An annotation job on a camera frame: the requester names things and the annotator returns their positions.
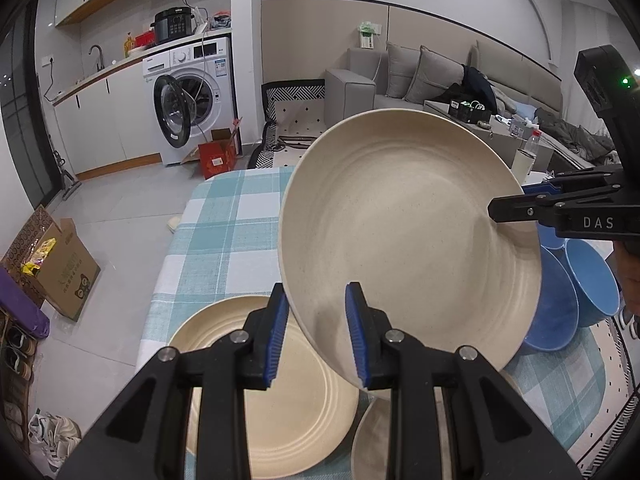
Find beige plate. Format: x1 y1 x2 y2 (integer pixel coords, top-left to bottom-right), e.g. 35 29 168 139
167 295 361 480
350 394 396 480
277 108 543 401

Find upright floor mop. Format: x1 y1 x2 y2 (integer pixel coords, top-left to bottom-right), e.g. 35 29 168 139
50 135 83 201

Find white lower kitchen cabinets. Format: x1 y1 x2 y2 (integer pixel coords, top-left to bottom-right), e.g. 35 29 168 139
52 52 166 176

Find black pressure cooker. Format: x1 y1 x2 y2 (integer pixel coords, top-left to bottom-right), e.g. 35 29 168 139
151 7 196 46

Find grey sofa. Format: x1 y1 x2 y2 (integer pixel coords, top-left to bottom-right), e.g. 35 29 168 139
324 40 621 161

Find white washing machine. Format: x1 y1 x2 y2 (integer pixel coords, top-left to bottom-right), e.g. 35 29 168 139
141 35 236 167

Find red cardboard box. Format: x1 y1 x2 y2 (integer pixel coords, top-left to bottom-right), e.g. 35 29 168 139
197 117 244 179

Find dark jacket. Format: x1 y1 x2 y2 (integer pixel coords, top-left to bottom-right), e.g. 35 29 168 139
432 65 501 111

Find yellow snack packets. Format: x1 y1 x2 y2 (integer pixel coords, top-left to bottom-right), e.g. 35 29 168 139
20 237 58 276

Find dark glass door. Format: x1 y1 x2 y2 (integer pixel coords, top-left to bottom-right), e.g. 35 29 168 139
0 7 56 226

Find cream tumbler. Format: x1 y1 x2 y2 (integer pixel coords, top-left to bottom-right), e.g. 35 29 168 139
511 149 536 191

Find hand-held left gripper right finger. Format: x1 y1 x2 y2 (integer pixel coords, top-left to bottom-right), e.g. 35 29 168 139
345 281 587 480

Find brown cardboard box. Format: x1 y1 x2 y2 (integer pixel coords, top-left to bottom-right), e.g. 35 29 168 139
37 217 102 322

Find black box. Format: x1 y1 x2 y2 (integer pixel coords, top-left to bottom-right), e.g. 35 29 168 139
447 99 488 123

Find teal plaid tablecloth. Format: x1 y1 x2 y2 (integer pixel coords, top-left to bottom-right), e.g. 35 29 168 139
137 167 626 480

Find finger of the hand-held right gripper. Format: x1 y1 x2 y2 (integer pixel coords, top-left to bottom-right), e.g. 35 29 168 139
487 185 626 224
520 166 626 197

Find grey blanket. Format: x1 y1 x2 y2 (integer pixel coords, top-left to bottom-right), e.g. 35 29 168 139
535 107 616 161

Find white wall device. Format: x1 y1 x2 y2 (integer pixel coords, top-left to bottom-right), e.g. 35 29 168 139
357 20 381 50

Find patterned cardboard box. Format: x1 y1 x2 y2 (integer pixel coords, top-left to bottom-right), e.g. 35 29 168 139
0 205 63 281

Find purple bag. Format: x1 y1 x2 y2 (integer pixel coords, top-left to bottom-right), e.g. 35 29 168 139
0 265 51 341

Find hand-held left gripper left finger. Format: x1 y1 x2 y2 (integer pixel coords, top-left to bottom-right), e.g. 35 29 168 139
55 282 292 480

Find grey cushion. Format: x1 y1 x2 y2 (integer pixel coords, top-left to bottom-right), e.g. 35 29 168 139
385 42 423 101
404 46 466 106

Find black and white rug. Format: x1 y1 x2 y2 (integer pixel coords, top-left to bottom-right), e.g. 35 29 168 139
247 80 331 171

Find grey drawer cabinet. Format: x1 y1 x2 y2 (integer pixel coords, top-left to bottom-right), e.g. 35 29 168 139
424 100 551 171

